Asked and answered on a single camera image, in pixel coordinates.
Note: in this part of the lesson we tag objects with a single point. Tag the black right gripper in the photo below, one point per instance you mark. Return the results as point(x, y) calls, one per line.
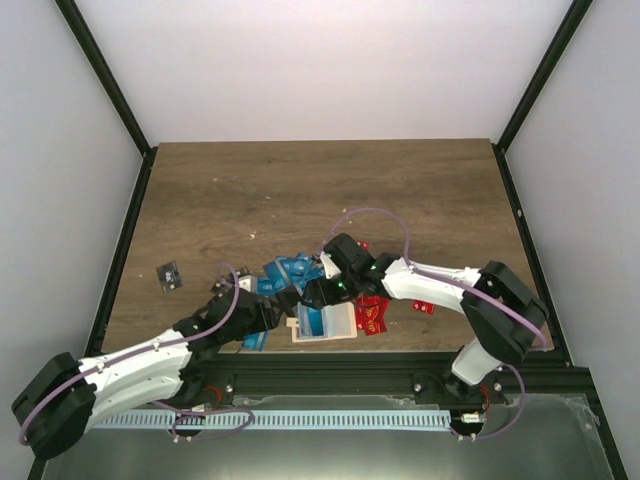
point(321, 295)

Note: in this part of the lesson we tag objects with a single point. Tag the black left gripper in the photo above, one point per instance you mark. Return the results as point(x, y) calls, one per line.
point(267, 320)

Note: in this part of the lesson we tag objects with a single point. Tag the blue vip card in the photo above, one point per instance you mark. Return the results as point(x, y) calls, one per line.
point(310, 322)
point(280, 276)

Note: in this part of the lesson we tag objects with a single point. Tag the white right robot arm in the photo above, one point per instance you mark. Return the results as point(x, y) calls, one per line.
point(504, 314)

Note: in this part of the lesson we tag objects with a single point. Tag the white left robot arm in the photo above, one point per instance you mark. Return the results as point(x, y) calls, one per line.
point(69, 396)

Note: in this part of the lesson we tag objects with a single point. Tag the blue striped card front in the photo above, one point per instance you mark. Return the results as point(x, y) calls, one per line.
point(255, 341)

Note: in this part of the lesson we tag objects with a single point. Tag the red card by holder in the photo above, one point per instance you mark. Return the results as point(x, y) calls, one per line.
point(370, 314)

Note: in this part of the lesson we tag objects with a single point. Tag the blue card top with chip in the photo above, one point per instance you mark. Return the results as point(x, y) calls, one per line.
point(306, 266)

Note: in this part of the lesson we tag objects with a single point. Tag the red VIP card far right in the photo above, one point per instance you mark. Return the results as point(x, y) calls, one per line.
point(424, 307)

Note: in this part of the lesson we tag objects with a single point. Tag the lone black VIP card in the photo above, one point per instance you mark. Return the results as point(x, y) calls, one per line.
point(169, 276)

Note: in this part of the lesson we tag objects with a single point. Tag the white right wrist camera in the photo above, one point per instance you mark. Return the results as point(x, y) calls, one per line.
point(331, 270)

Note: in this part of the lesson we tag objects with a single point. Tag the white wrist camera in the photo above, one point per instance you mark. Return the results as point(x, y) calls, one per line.
point(331, 270)
point(248, 283)

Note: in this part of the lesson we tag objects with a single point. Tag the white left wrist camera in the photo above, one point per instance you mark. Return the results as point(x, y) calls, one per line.
point(248, 283)

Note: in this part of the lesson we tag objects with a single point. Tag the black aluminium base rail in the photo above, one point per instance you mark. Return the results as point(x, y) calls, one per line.
point(421, 376)

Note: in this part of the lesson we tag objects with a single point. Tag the light blue slotted cable duct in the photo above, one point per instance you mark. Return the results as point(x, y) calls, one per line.
point(412, 420)

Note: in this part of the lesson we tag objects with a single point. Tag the black frame post right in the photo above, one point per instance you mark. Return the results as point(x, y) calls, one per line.
point(561, 39)

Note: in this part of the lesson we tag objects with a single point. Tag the black frame post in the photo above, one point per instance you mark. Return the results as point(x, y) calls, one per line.
point(561, 39)
point(76, 22)

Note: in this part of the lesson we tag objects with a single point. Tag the black frame post left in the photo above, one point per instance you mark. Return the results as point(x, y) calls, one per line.
point(76, 22)

